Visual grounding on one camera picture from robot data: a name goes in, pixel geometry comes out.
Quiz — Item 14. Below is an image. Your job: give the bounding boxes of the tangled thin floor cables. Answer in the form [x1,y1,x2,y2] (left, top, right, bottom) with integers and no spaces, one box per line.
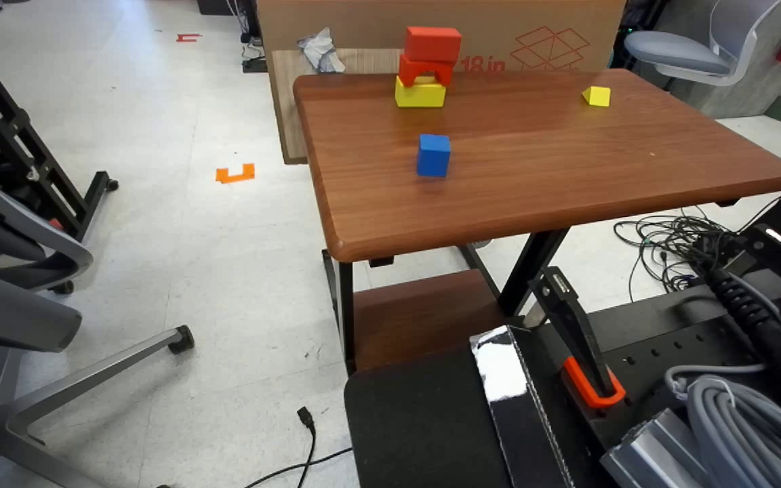
[610,213,746,308]

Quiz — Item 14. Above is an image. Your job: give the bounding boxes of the thick black ribbed cable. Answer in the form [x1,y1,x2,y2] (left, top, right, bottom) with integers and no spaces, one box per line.
[679,238,781,409]

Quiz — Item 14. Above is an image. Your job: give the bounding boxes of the blue wooden cube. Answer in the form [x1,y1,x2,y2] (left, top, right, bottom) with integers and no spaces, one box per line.
[416,133,455,179]

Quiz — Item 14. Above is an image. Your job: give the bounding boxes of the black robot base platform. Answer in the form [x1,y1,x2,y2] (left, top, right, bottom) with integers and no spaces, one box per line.
[343,167,781,488]

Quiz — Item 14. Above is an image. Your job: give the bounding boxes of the orange rectangular wooden block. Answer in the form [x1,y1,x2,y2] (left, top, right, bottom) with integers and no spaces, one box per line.
[405,24,464,66]

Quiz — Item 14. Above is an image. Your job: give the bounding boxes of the large cardboard box red print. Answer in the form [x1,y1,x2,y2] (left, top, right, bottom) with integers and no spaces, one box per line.
[252,0,630,76]

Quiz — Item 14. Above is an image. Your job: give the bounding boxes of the brown wooden lower shelf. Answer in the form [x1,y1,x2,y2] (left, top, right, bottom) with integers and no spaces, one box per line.
[351,270,510,375]

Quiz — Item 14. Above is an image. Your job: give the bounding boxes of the white paper scrap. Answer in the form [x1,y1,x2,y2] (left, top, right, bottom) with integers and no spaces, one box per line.
[295,24,347,76]

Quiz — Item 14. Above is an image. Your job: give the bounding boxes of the orange plastic floor bracket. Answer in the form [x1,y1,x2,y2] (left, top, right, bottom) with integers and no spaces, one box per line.
[214,160,259,187]

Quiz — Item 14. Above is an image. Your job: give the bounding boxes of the black clamp orange handle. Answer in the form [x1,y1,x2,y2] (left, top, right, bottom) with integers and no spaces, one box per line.
[529,267,630,412]

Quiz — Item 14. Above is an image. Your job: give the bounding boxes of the shiny chrome metal rail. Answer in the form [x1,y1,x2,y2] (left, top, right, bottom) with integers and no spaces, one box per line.
[468,324,556,488]

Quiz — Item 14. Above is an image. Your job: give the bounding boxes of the black metal stand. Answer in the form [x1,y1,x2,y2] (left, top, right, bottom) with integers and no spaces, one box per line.
[0,31,123,242]

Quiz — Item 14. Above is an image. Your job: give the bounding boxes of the grey coiled cable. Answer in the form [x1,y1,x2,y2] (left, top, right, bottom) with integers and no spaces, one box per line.
[660,364,781,488]

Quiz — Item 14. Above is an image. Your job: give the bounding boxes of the yellow wedge wooden block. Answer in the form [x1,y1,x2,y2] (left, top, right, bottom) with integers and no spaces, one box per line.
[580,85,614,112]

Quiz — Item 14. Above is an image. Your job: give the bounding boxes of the grey metal block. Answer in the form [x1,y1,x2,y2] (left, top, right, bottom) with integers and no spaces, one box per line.
[599,405,710,488]

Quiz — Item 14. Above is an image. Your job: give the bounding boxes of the black power cable with plug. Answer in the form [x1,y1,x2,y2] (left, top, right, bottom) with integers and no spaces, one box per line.
[244,405,359,488]

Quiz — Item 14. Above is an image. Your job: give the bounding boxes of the black table leg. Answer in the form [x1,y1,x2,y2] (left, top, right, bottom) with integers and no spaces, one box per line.
[335,256,359,375]
[496,228,572,321]

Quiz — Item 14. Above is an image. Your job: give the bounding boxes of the grey mesh office chair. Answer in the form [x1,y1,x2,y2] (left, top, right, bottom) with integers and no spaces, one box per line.
[622,0,781,89]

